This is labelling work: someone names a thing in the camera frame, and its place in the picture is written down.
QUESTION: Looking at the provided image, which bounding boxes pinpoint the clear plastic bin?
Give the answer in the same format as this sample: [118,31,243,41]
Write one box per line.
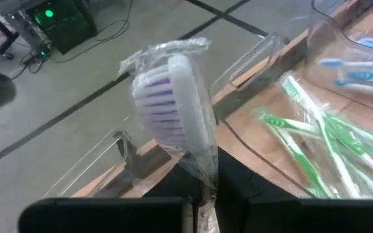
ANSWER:
[42,128,135,199]
[209,32,373,199]
[305,0,373,100]

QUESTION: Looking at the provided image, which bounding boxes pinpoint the purple white toothbrush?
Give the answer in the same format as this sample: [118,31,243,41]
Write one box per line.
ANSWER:
[117,36,220,233]

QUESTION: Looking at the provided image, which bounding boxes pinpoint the black floor cables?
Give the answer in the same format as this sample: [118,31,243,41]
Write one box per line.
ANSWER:
[8,0,134,80]

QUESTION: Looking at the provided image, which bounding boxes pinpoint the black computer tower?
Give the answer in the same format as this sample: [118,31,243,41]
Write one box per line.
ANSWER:
[27,0,98,55]

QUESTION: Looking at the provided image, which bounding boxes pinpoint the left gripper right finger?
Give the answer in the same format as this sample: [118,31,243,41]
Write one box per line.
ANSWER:
[215,147,300,233]

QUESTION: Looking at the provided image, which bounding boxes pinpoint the green white toothbrush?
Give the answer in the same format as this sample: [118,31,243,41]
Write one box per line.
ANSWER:
[256,108,335,199]
[341,155,373,199]
[280,76,362,199]
[260,113,320,135]
[324,115,373,185]

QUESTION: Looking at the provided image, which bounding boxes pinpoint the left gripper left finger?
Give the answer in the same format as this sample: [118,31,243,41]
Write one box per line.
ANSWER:
[142,154,205,206]

